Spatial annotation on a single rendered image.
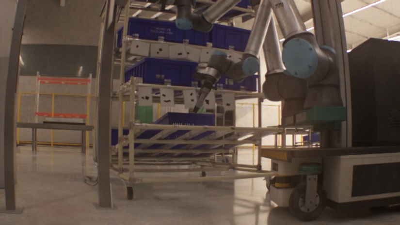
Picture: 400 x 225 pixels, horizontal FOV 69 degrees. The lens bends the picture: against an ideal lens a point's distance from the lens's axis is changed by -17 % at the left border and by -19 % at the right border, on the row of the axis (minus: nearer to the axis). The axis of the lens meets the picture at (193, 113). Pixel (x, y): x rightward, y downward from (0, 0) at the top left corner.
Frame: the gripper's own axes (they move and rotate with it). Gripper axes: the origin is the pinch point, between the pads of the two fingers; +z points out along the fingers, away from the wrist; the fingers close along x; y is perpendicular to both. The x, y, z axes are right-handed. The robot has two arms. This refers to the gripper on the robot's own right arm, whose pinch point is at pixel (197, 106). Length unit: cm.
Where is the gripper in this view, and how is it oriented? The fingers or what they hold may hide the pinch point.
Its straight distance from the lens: 187.3
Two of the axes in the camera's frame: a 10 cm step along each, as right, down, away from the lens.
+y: 9.1, 4.1, 0.5
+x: -1.4, 2.0, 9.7
